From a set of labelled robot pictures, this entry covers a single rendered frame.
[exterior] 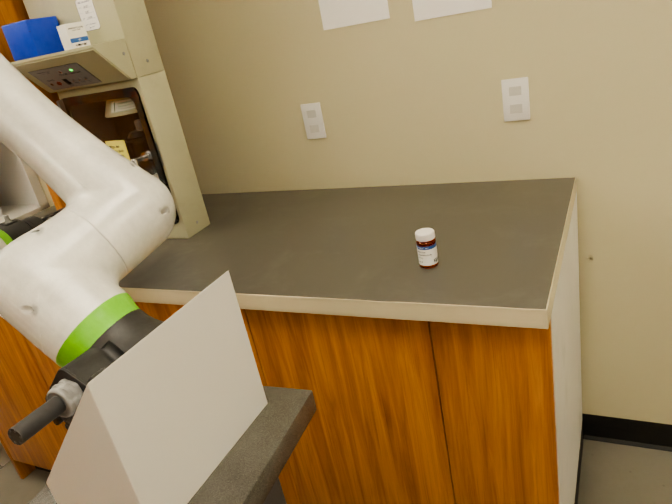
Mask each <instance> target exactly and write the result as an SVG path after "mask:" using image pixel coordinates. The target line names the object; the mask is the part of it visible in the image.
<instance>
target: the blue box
mask: <svg viewBox="0 0 672 504"><path fill-rule="evenodd" d="M56 26H59V23H58V20H57V17H56V16H50V17H42V18H34V19H27V20H22V21H19V22H15V23H11V24H7V25H3V26H2V27H1V28H2V30H3V33H4V35H5V38H6V40H7V43H8V45H9V48H10V50H11V53H12V55H13V58H14V60H15V61H20V60H24V59H29V58H33V57H38V56H43V55H47V54H52V53H56V52H61V51H65V50H64V47H63V45H62V42H61V39H60V36H59V34H58V31H57V28H56Z"/></svg>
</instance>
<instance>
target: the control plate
mask: <svg viewBox="0 0 672 504"><path fill-rule="evenodd" d="M69 69H72V70H73V71H70V70H69ZM58 71H61V72H62V73H59V72H58ZM28 73H29V74H31V75H32V76H34V77H35V78H37V79H38V80H39V81H41V82H42V83H44V84H45V85H47V86H48V87H50V88H51V89H53V90H60V89H65V88H71V87H77V86H83V85H88V84H94V83H100V82H102V81H100V80H99V79H98V78H96V77H95V76H94V75H92V74H91V73H90V72H88V71H87V70H86V69H84V68H83V67H82V66H80V65H79V64H78V63H71V64H66V65H61V66H56V67H51V68H46V69H41V70H36V71H31V72H28ZM84 77H87V78H88V79H87V80H85V78H84ZM78 78H81V79H82V80H80V81H79V79H78ZM62 79H67V80H68V81H69V82H71V83H72V84H71V85H68V84H67V83H65V82H64V81H63V80H62ZM72 79H74V80H75V81H74V82H73V80H72ZM57 82H61V83H62V85H58V84H57ZM50 83H52V84H54V86H52V85H50Z"/></svg>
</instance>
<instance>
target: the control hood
mask: <svg viewBox="0 0 672 504"><path fill-rule="evenodd" d="M10 63H11V64H12V65H13V66H14V67H15V68H16V69H17V70H18V71H19V72H20V73H21V74H22V75H23V76H25V77H26V78H28V79H29V80H31V81H32V82H34V83H35V84H37V85H38V86H40V87H41V88H43V89H44V90H46V91H47V92H49V93H55V92H61V91H67V90H73V89H78V88H84V87H90V86H96V85H102V84H108V83H113V82H119V81H125V80H131V79H135V78H136V77H137V76H136V73H135V70H134V67H133V64H132V61H131V58H130V54H129V51H128V48H127V45H126V42H125V40H124V39H119V40H114V41H109V42H104V43H98V44H93V45H89V46H84V47H79V48H75V49H70V50H66V51H61V52H56V53H52V54H47V55H43V56H38V57H33V58H29V59H24V60H20V61H15V62H10ZM71 63H78V64H79V65H80V66H82V67H83V68H84V69H86V70H87V71H88V72H90V73H91V74H92V75H94V76H95V77H96V78H98V79H99V80H100V81H102V82H100V83H94V84H88V85H83V86H77V87H71V88H65V89H60V90H53V89H51V88H50V87H48V86H47V85H45V84H44V83H42V82H41V81H39V80H38V79H37V78H35V77H34V76H32V75H31V74H29V73H28V72H31V71H36V70H41V69H46V68H51V67H56V66H61V65H66V64H71Z"/></svg>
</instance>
